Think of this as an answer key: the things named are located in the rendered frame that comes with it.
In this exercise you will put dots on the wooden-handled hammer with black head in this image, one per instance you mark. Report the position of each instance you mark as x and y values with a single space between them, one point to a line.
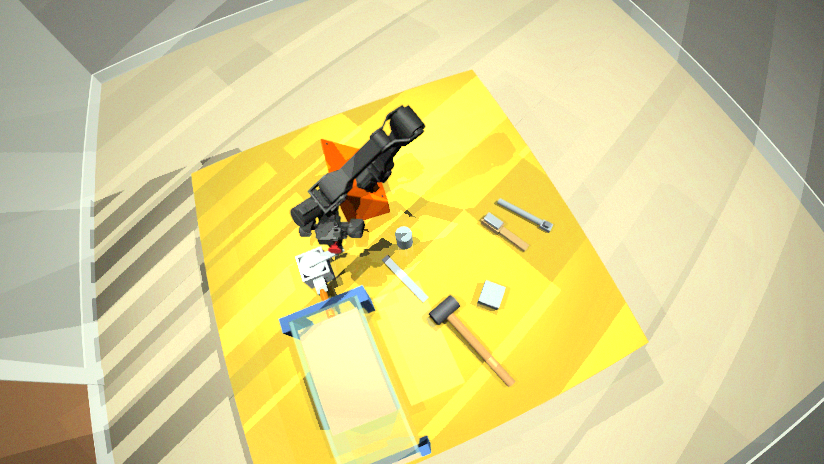
444 311

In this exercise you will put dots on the white cylinder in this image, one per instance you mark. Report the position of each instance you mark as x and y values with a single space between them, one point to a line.
404 237

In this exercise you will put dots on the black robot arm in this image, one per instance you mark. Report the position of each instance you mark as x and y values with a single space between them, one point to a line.
370 164

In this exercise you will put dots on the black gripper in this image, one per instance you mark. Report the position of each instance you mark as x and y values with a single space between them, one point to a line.
354 229

